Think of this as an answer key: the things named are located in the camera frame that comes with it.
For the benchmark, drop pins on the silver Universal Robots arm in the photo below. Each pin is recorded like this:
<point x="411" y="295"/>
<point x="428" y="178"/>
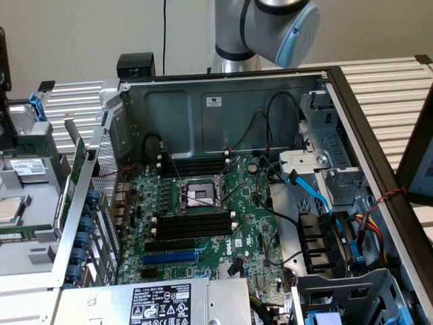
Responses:
<point x="236" y="30"/>

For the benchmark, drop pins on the black case fan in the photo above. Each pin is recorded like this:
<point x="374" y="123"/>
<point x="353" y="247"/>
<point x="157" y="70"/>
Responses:
<point x="321" y="242"/>

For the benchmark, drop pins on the metal disk bay cage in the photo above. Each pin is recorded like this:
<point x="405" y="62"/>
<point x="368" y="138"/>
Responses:
<point x="329" y="149"/>

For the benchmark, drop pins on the round coin battery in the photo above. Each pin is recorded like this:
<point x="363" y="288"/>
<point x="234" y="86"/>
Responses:
<point x="252" y="167"/>

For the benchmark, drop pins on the small black box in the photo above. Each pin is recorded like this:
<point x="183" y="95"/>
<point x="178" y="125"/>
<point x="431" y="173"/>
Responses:
<point x="135" y="64"/>

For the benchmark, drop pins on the green RAM stick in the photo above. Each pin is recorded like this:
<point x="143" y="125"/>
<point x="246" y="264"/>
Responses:
<point x="23" y="234"/>

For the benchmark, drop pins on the hard disk with white label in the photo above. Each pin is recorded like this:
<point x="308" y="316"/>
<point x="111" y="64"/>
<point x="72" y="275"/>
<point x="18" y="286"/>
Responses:
<point x="28" y="167"/>

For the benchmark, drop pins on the short black expansion slot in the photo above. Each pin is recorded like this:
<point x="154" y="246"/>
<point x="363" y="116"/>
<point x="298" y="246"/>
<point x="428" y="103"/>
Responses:
<point x="152" y="274"/>

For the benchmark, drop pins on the silver power supply with label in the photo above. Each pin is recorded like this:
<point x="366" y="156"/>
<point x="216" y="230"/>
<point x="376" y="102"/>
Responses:
<point x="159" y="301"/>

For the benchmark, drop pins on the open black PC case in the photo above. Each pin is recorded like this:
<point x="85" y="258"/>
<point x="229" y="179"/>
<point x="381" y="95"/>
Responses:
<point x="365" y="142"/>

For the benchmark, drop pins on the long black expansion slot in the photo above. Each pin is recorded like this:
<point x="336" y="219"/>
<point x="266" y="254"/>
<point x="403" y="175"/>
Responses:
<point x="170" y="245"/>

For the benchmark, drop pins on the thin metal locking lever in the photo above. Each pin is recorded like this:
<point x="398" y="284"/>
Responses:
<point x="198" y="200"/>

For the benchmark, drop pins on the silver chipset heatsink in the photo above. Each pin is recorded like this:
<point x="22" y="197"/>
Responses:
<point x="230" y="269"/>

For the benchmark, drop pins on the CPU socket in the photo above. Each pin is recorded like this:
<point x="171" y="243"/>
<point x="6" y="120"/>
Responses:
<point x="198" y="196"/>

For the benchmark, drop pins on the blue plastic fan latch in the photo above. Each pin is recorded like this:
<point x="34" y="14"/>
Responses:
<point x="356" y="252"/>

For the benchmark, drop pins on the black RAM slot bank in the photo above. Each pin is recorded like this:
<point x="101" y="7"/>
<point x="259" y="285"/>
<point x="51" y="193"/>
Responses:
<point x="194" y="165"/>
<point x="194" y="226"/>

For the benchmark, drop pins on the black stand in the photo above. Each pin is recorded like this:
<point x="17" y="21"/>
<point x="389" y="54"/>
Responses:
<point x="4" y="64"/>

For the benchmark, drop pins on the black table clip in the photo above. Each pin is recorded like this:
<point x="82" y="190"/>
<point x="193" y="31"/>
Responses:
<point x="46" y="85"/>
<point x="423" y="59"/>

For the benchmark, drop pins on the silver CPU chip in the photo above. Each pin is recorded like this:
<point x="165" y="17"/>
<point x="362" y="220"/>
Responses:
<point x="10" y="210"/>

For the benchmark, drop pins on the grey parts rack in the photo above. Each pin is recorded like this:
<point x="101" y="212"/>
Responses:
<point x="37" y="189"/>

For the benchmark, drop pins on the green Dell motherboard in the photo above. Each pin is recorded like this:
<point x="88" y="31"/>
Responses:
<point x="209" y="250"/>

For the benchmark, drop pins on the blue expansion slot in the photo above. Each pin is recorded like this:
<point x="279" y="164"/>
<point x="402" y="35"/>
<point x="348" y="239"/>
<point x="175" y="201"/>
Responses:
<point x="170" y="259"/>

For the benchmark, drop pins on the blue plastic disk bracket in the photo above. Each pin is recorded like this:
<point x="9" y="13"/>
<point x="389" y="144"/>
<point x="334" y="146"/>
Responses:
<point x="37" y="106"/>

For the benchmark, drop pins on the dark framed monitor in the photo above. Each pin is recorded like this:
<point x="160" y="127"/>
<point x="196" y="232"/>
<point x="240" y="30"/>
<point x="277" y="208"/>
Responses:
<point x="417" y="152"/>

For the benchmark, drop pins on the green graphics card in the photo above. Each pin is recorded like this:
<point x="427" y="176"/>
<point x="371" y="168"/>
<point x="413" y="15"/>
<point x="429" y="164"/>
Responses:
<point x="76" y="169"/>

